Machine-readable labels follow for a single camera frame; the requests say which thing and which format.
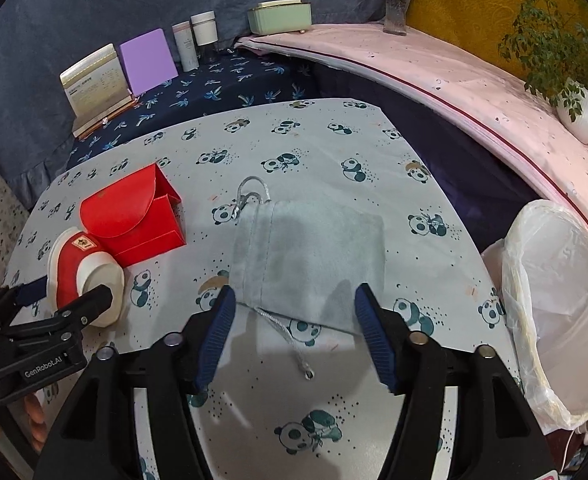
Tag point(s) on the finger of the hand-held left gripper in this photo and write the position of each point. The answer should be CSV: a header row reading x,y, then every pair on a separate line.
x,y
73,310
26,294

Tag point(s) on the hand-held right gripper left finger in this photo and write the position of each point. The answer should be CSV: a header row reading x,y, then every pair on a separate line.
x,y
213,340

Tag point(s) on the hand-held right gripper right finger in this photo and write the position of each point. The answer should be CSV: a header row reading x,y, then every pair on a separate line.
x,y
374,335

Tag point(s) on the red and white paper cup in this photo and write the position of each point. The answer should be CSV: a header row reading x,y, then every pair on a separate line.
x,y
68,265

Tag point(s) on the bin with white liner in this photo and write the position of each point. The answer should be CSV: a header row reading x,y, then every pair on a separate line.
x,y
564,285

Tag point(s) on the person's left hand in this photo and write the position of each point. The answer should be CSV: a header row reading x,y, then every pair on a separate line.
x,y
36,420

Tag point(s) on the red paper gift box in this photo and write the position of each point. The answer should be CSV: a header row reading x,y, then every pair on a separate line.
x,y
123,215

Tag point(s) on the panda-print tablecloth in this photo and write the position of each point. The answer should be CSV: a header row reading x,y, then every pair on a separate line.
x,y
324,170

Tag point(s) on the desk calendar on wooden stand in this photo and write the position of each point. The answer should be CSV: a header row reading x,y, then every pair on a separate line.
x,y
93,85

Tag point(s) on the navy leaf-print cloth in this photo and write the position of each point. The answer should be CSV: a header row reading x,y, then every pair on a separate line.
x,y
223,90

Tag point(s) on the purple card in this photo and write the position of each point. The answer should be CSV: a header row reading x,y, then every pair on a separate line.
x,y
148,60

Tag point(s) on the pink speckled cloth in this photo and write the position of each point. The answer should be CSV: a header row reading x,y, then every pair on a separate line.
x,y
399,60

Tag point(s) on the white slim bottle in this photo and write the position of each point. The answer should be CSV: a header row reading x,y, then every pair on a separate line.
x,y
186,47

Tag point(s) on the blue-grey cloth backdrop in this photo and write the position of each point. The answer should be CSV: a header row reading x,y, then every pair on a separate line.
x,y
98,10

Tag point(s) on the green plant in white pot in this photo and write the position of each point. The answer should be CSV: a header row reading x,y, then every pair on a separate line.
x,y
586,115

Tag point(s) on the white jar with dark base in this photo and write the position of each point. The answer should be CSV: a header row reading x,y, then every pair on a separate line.
x,y
204,30

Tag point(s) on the green tissue box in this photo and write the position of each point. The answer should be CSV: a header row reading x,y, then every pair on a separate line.
x,y
279,17

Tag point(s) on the yellow patterned cloth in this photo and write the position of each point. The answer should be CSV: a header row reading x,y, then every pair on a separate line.
x,y
464,10

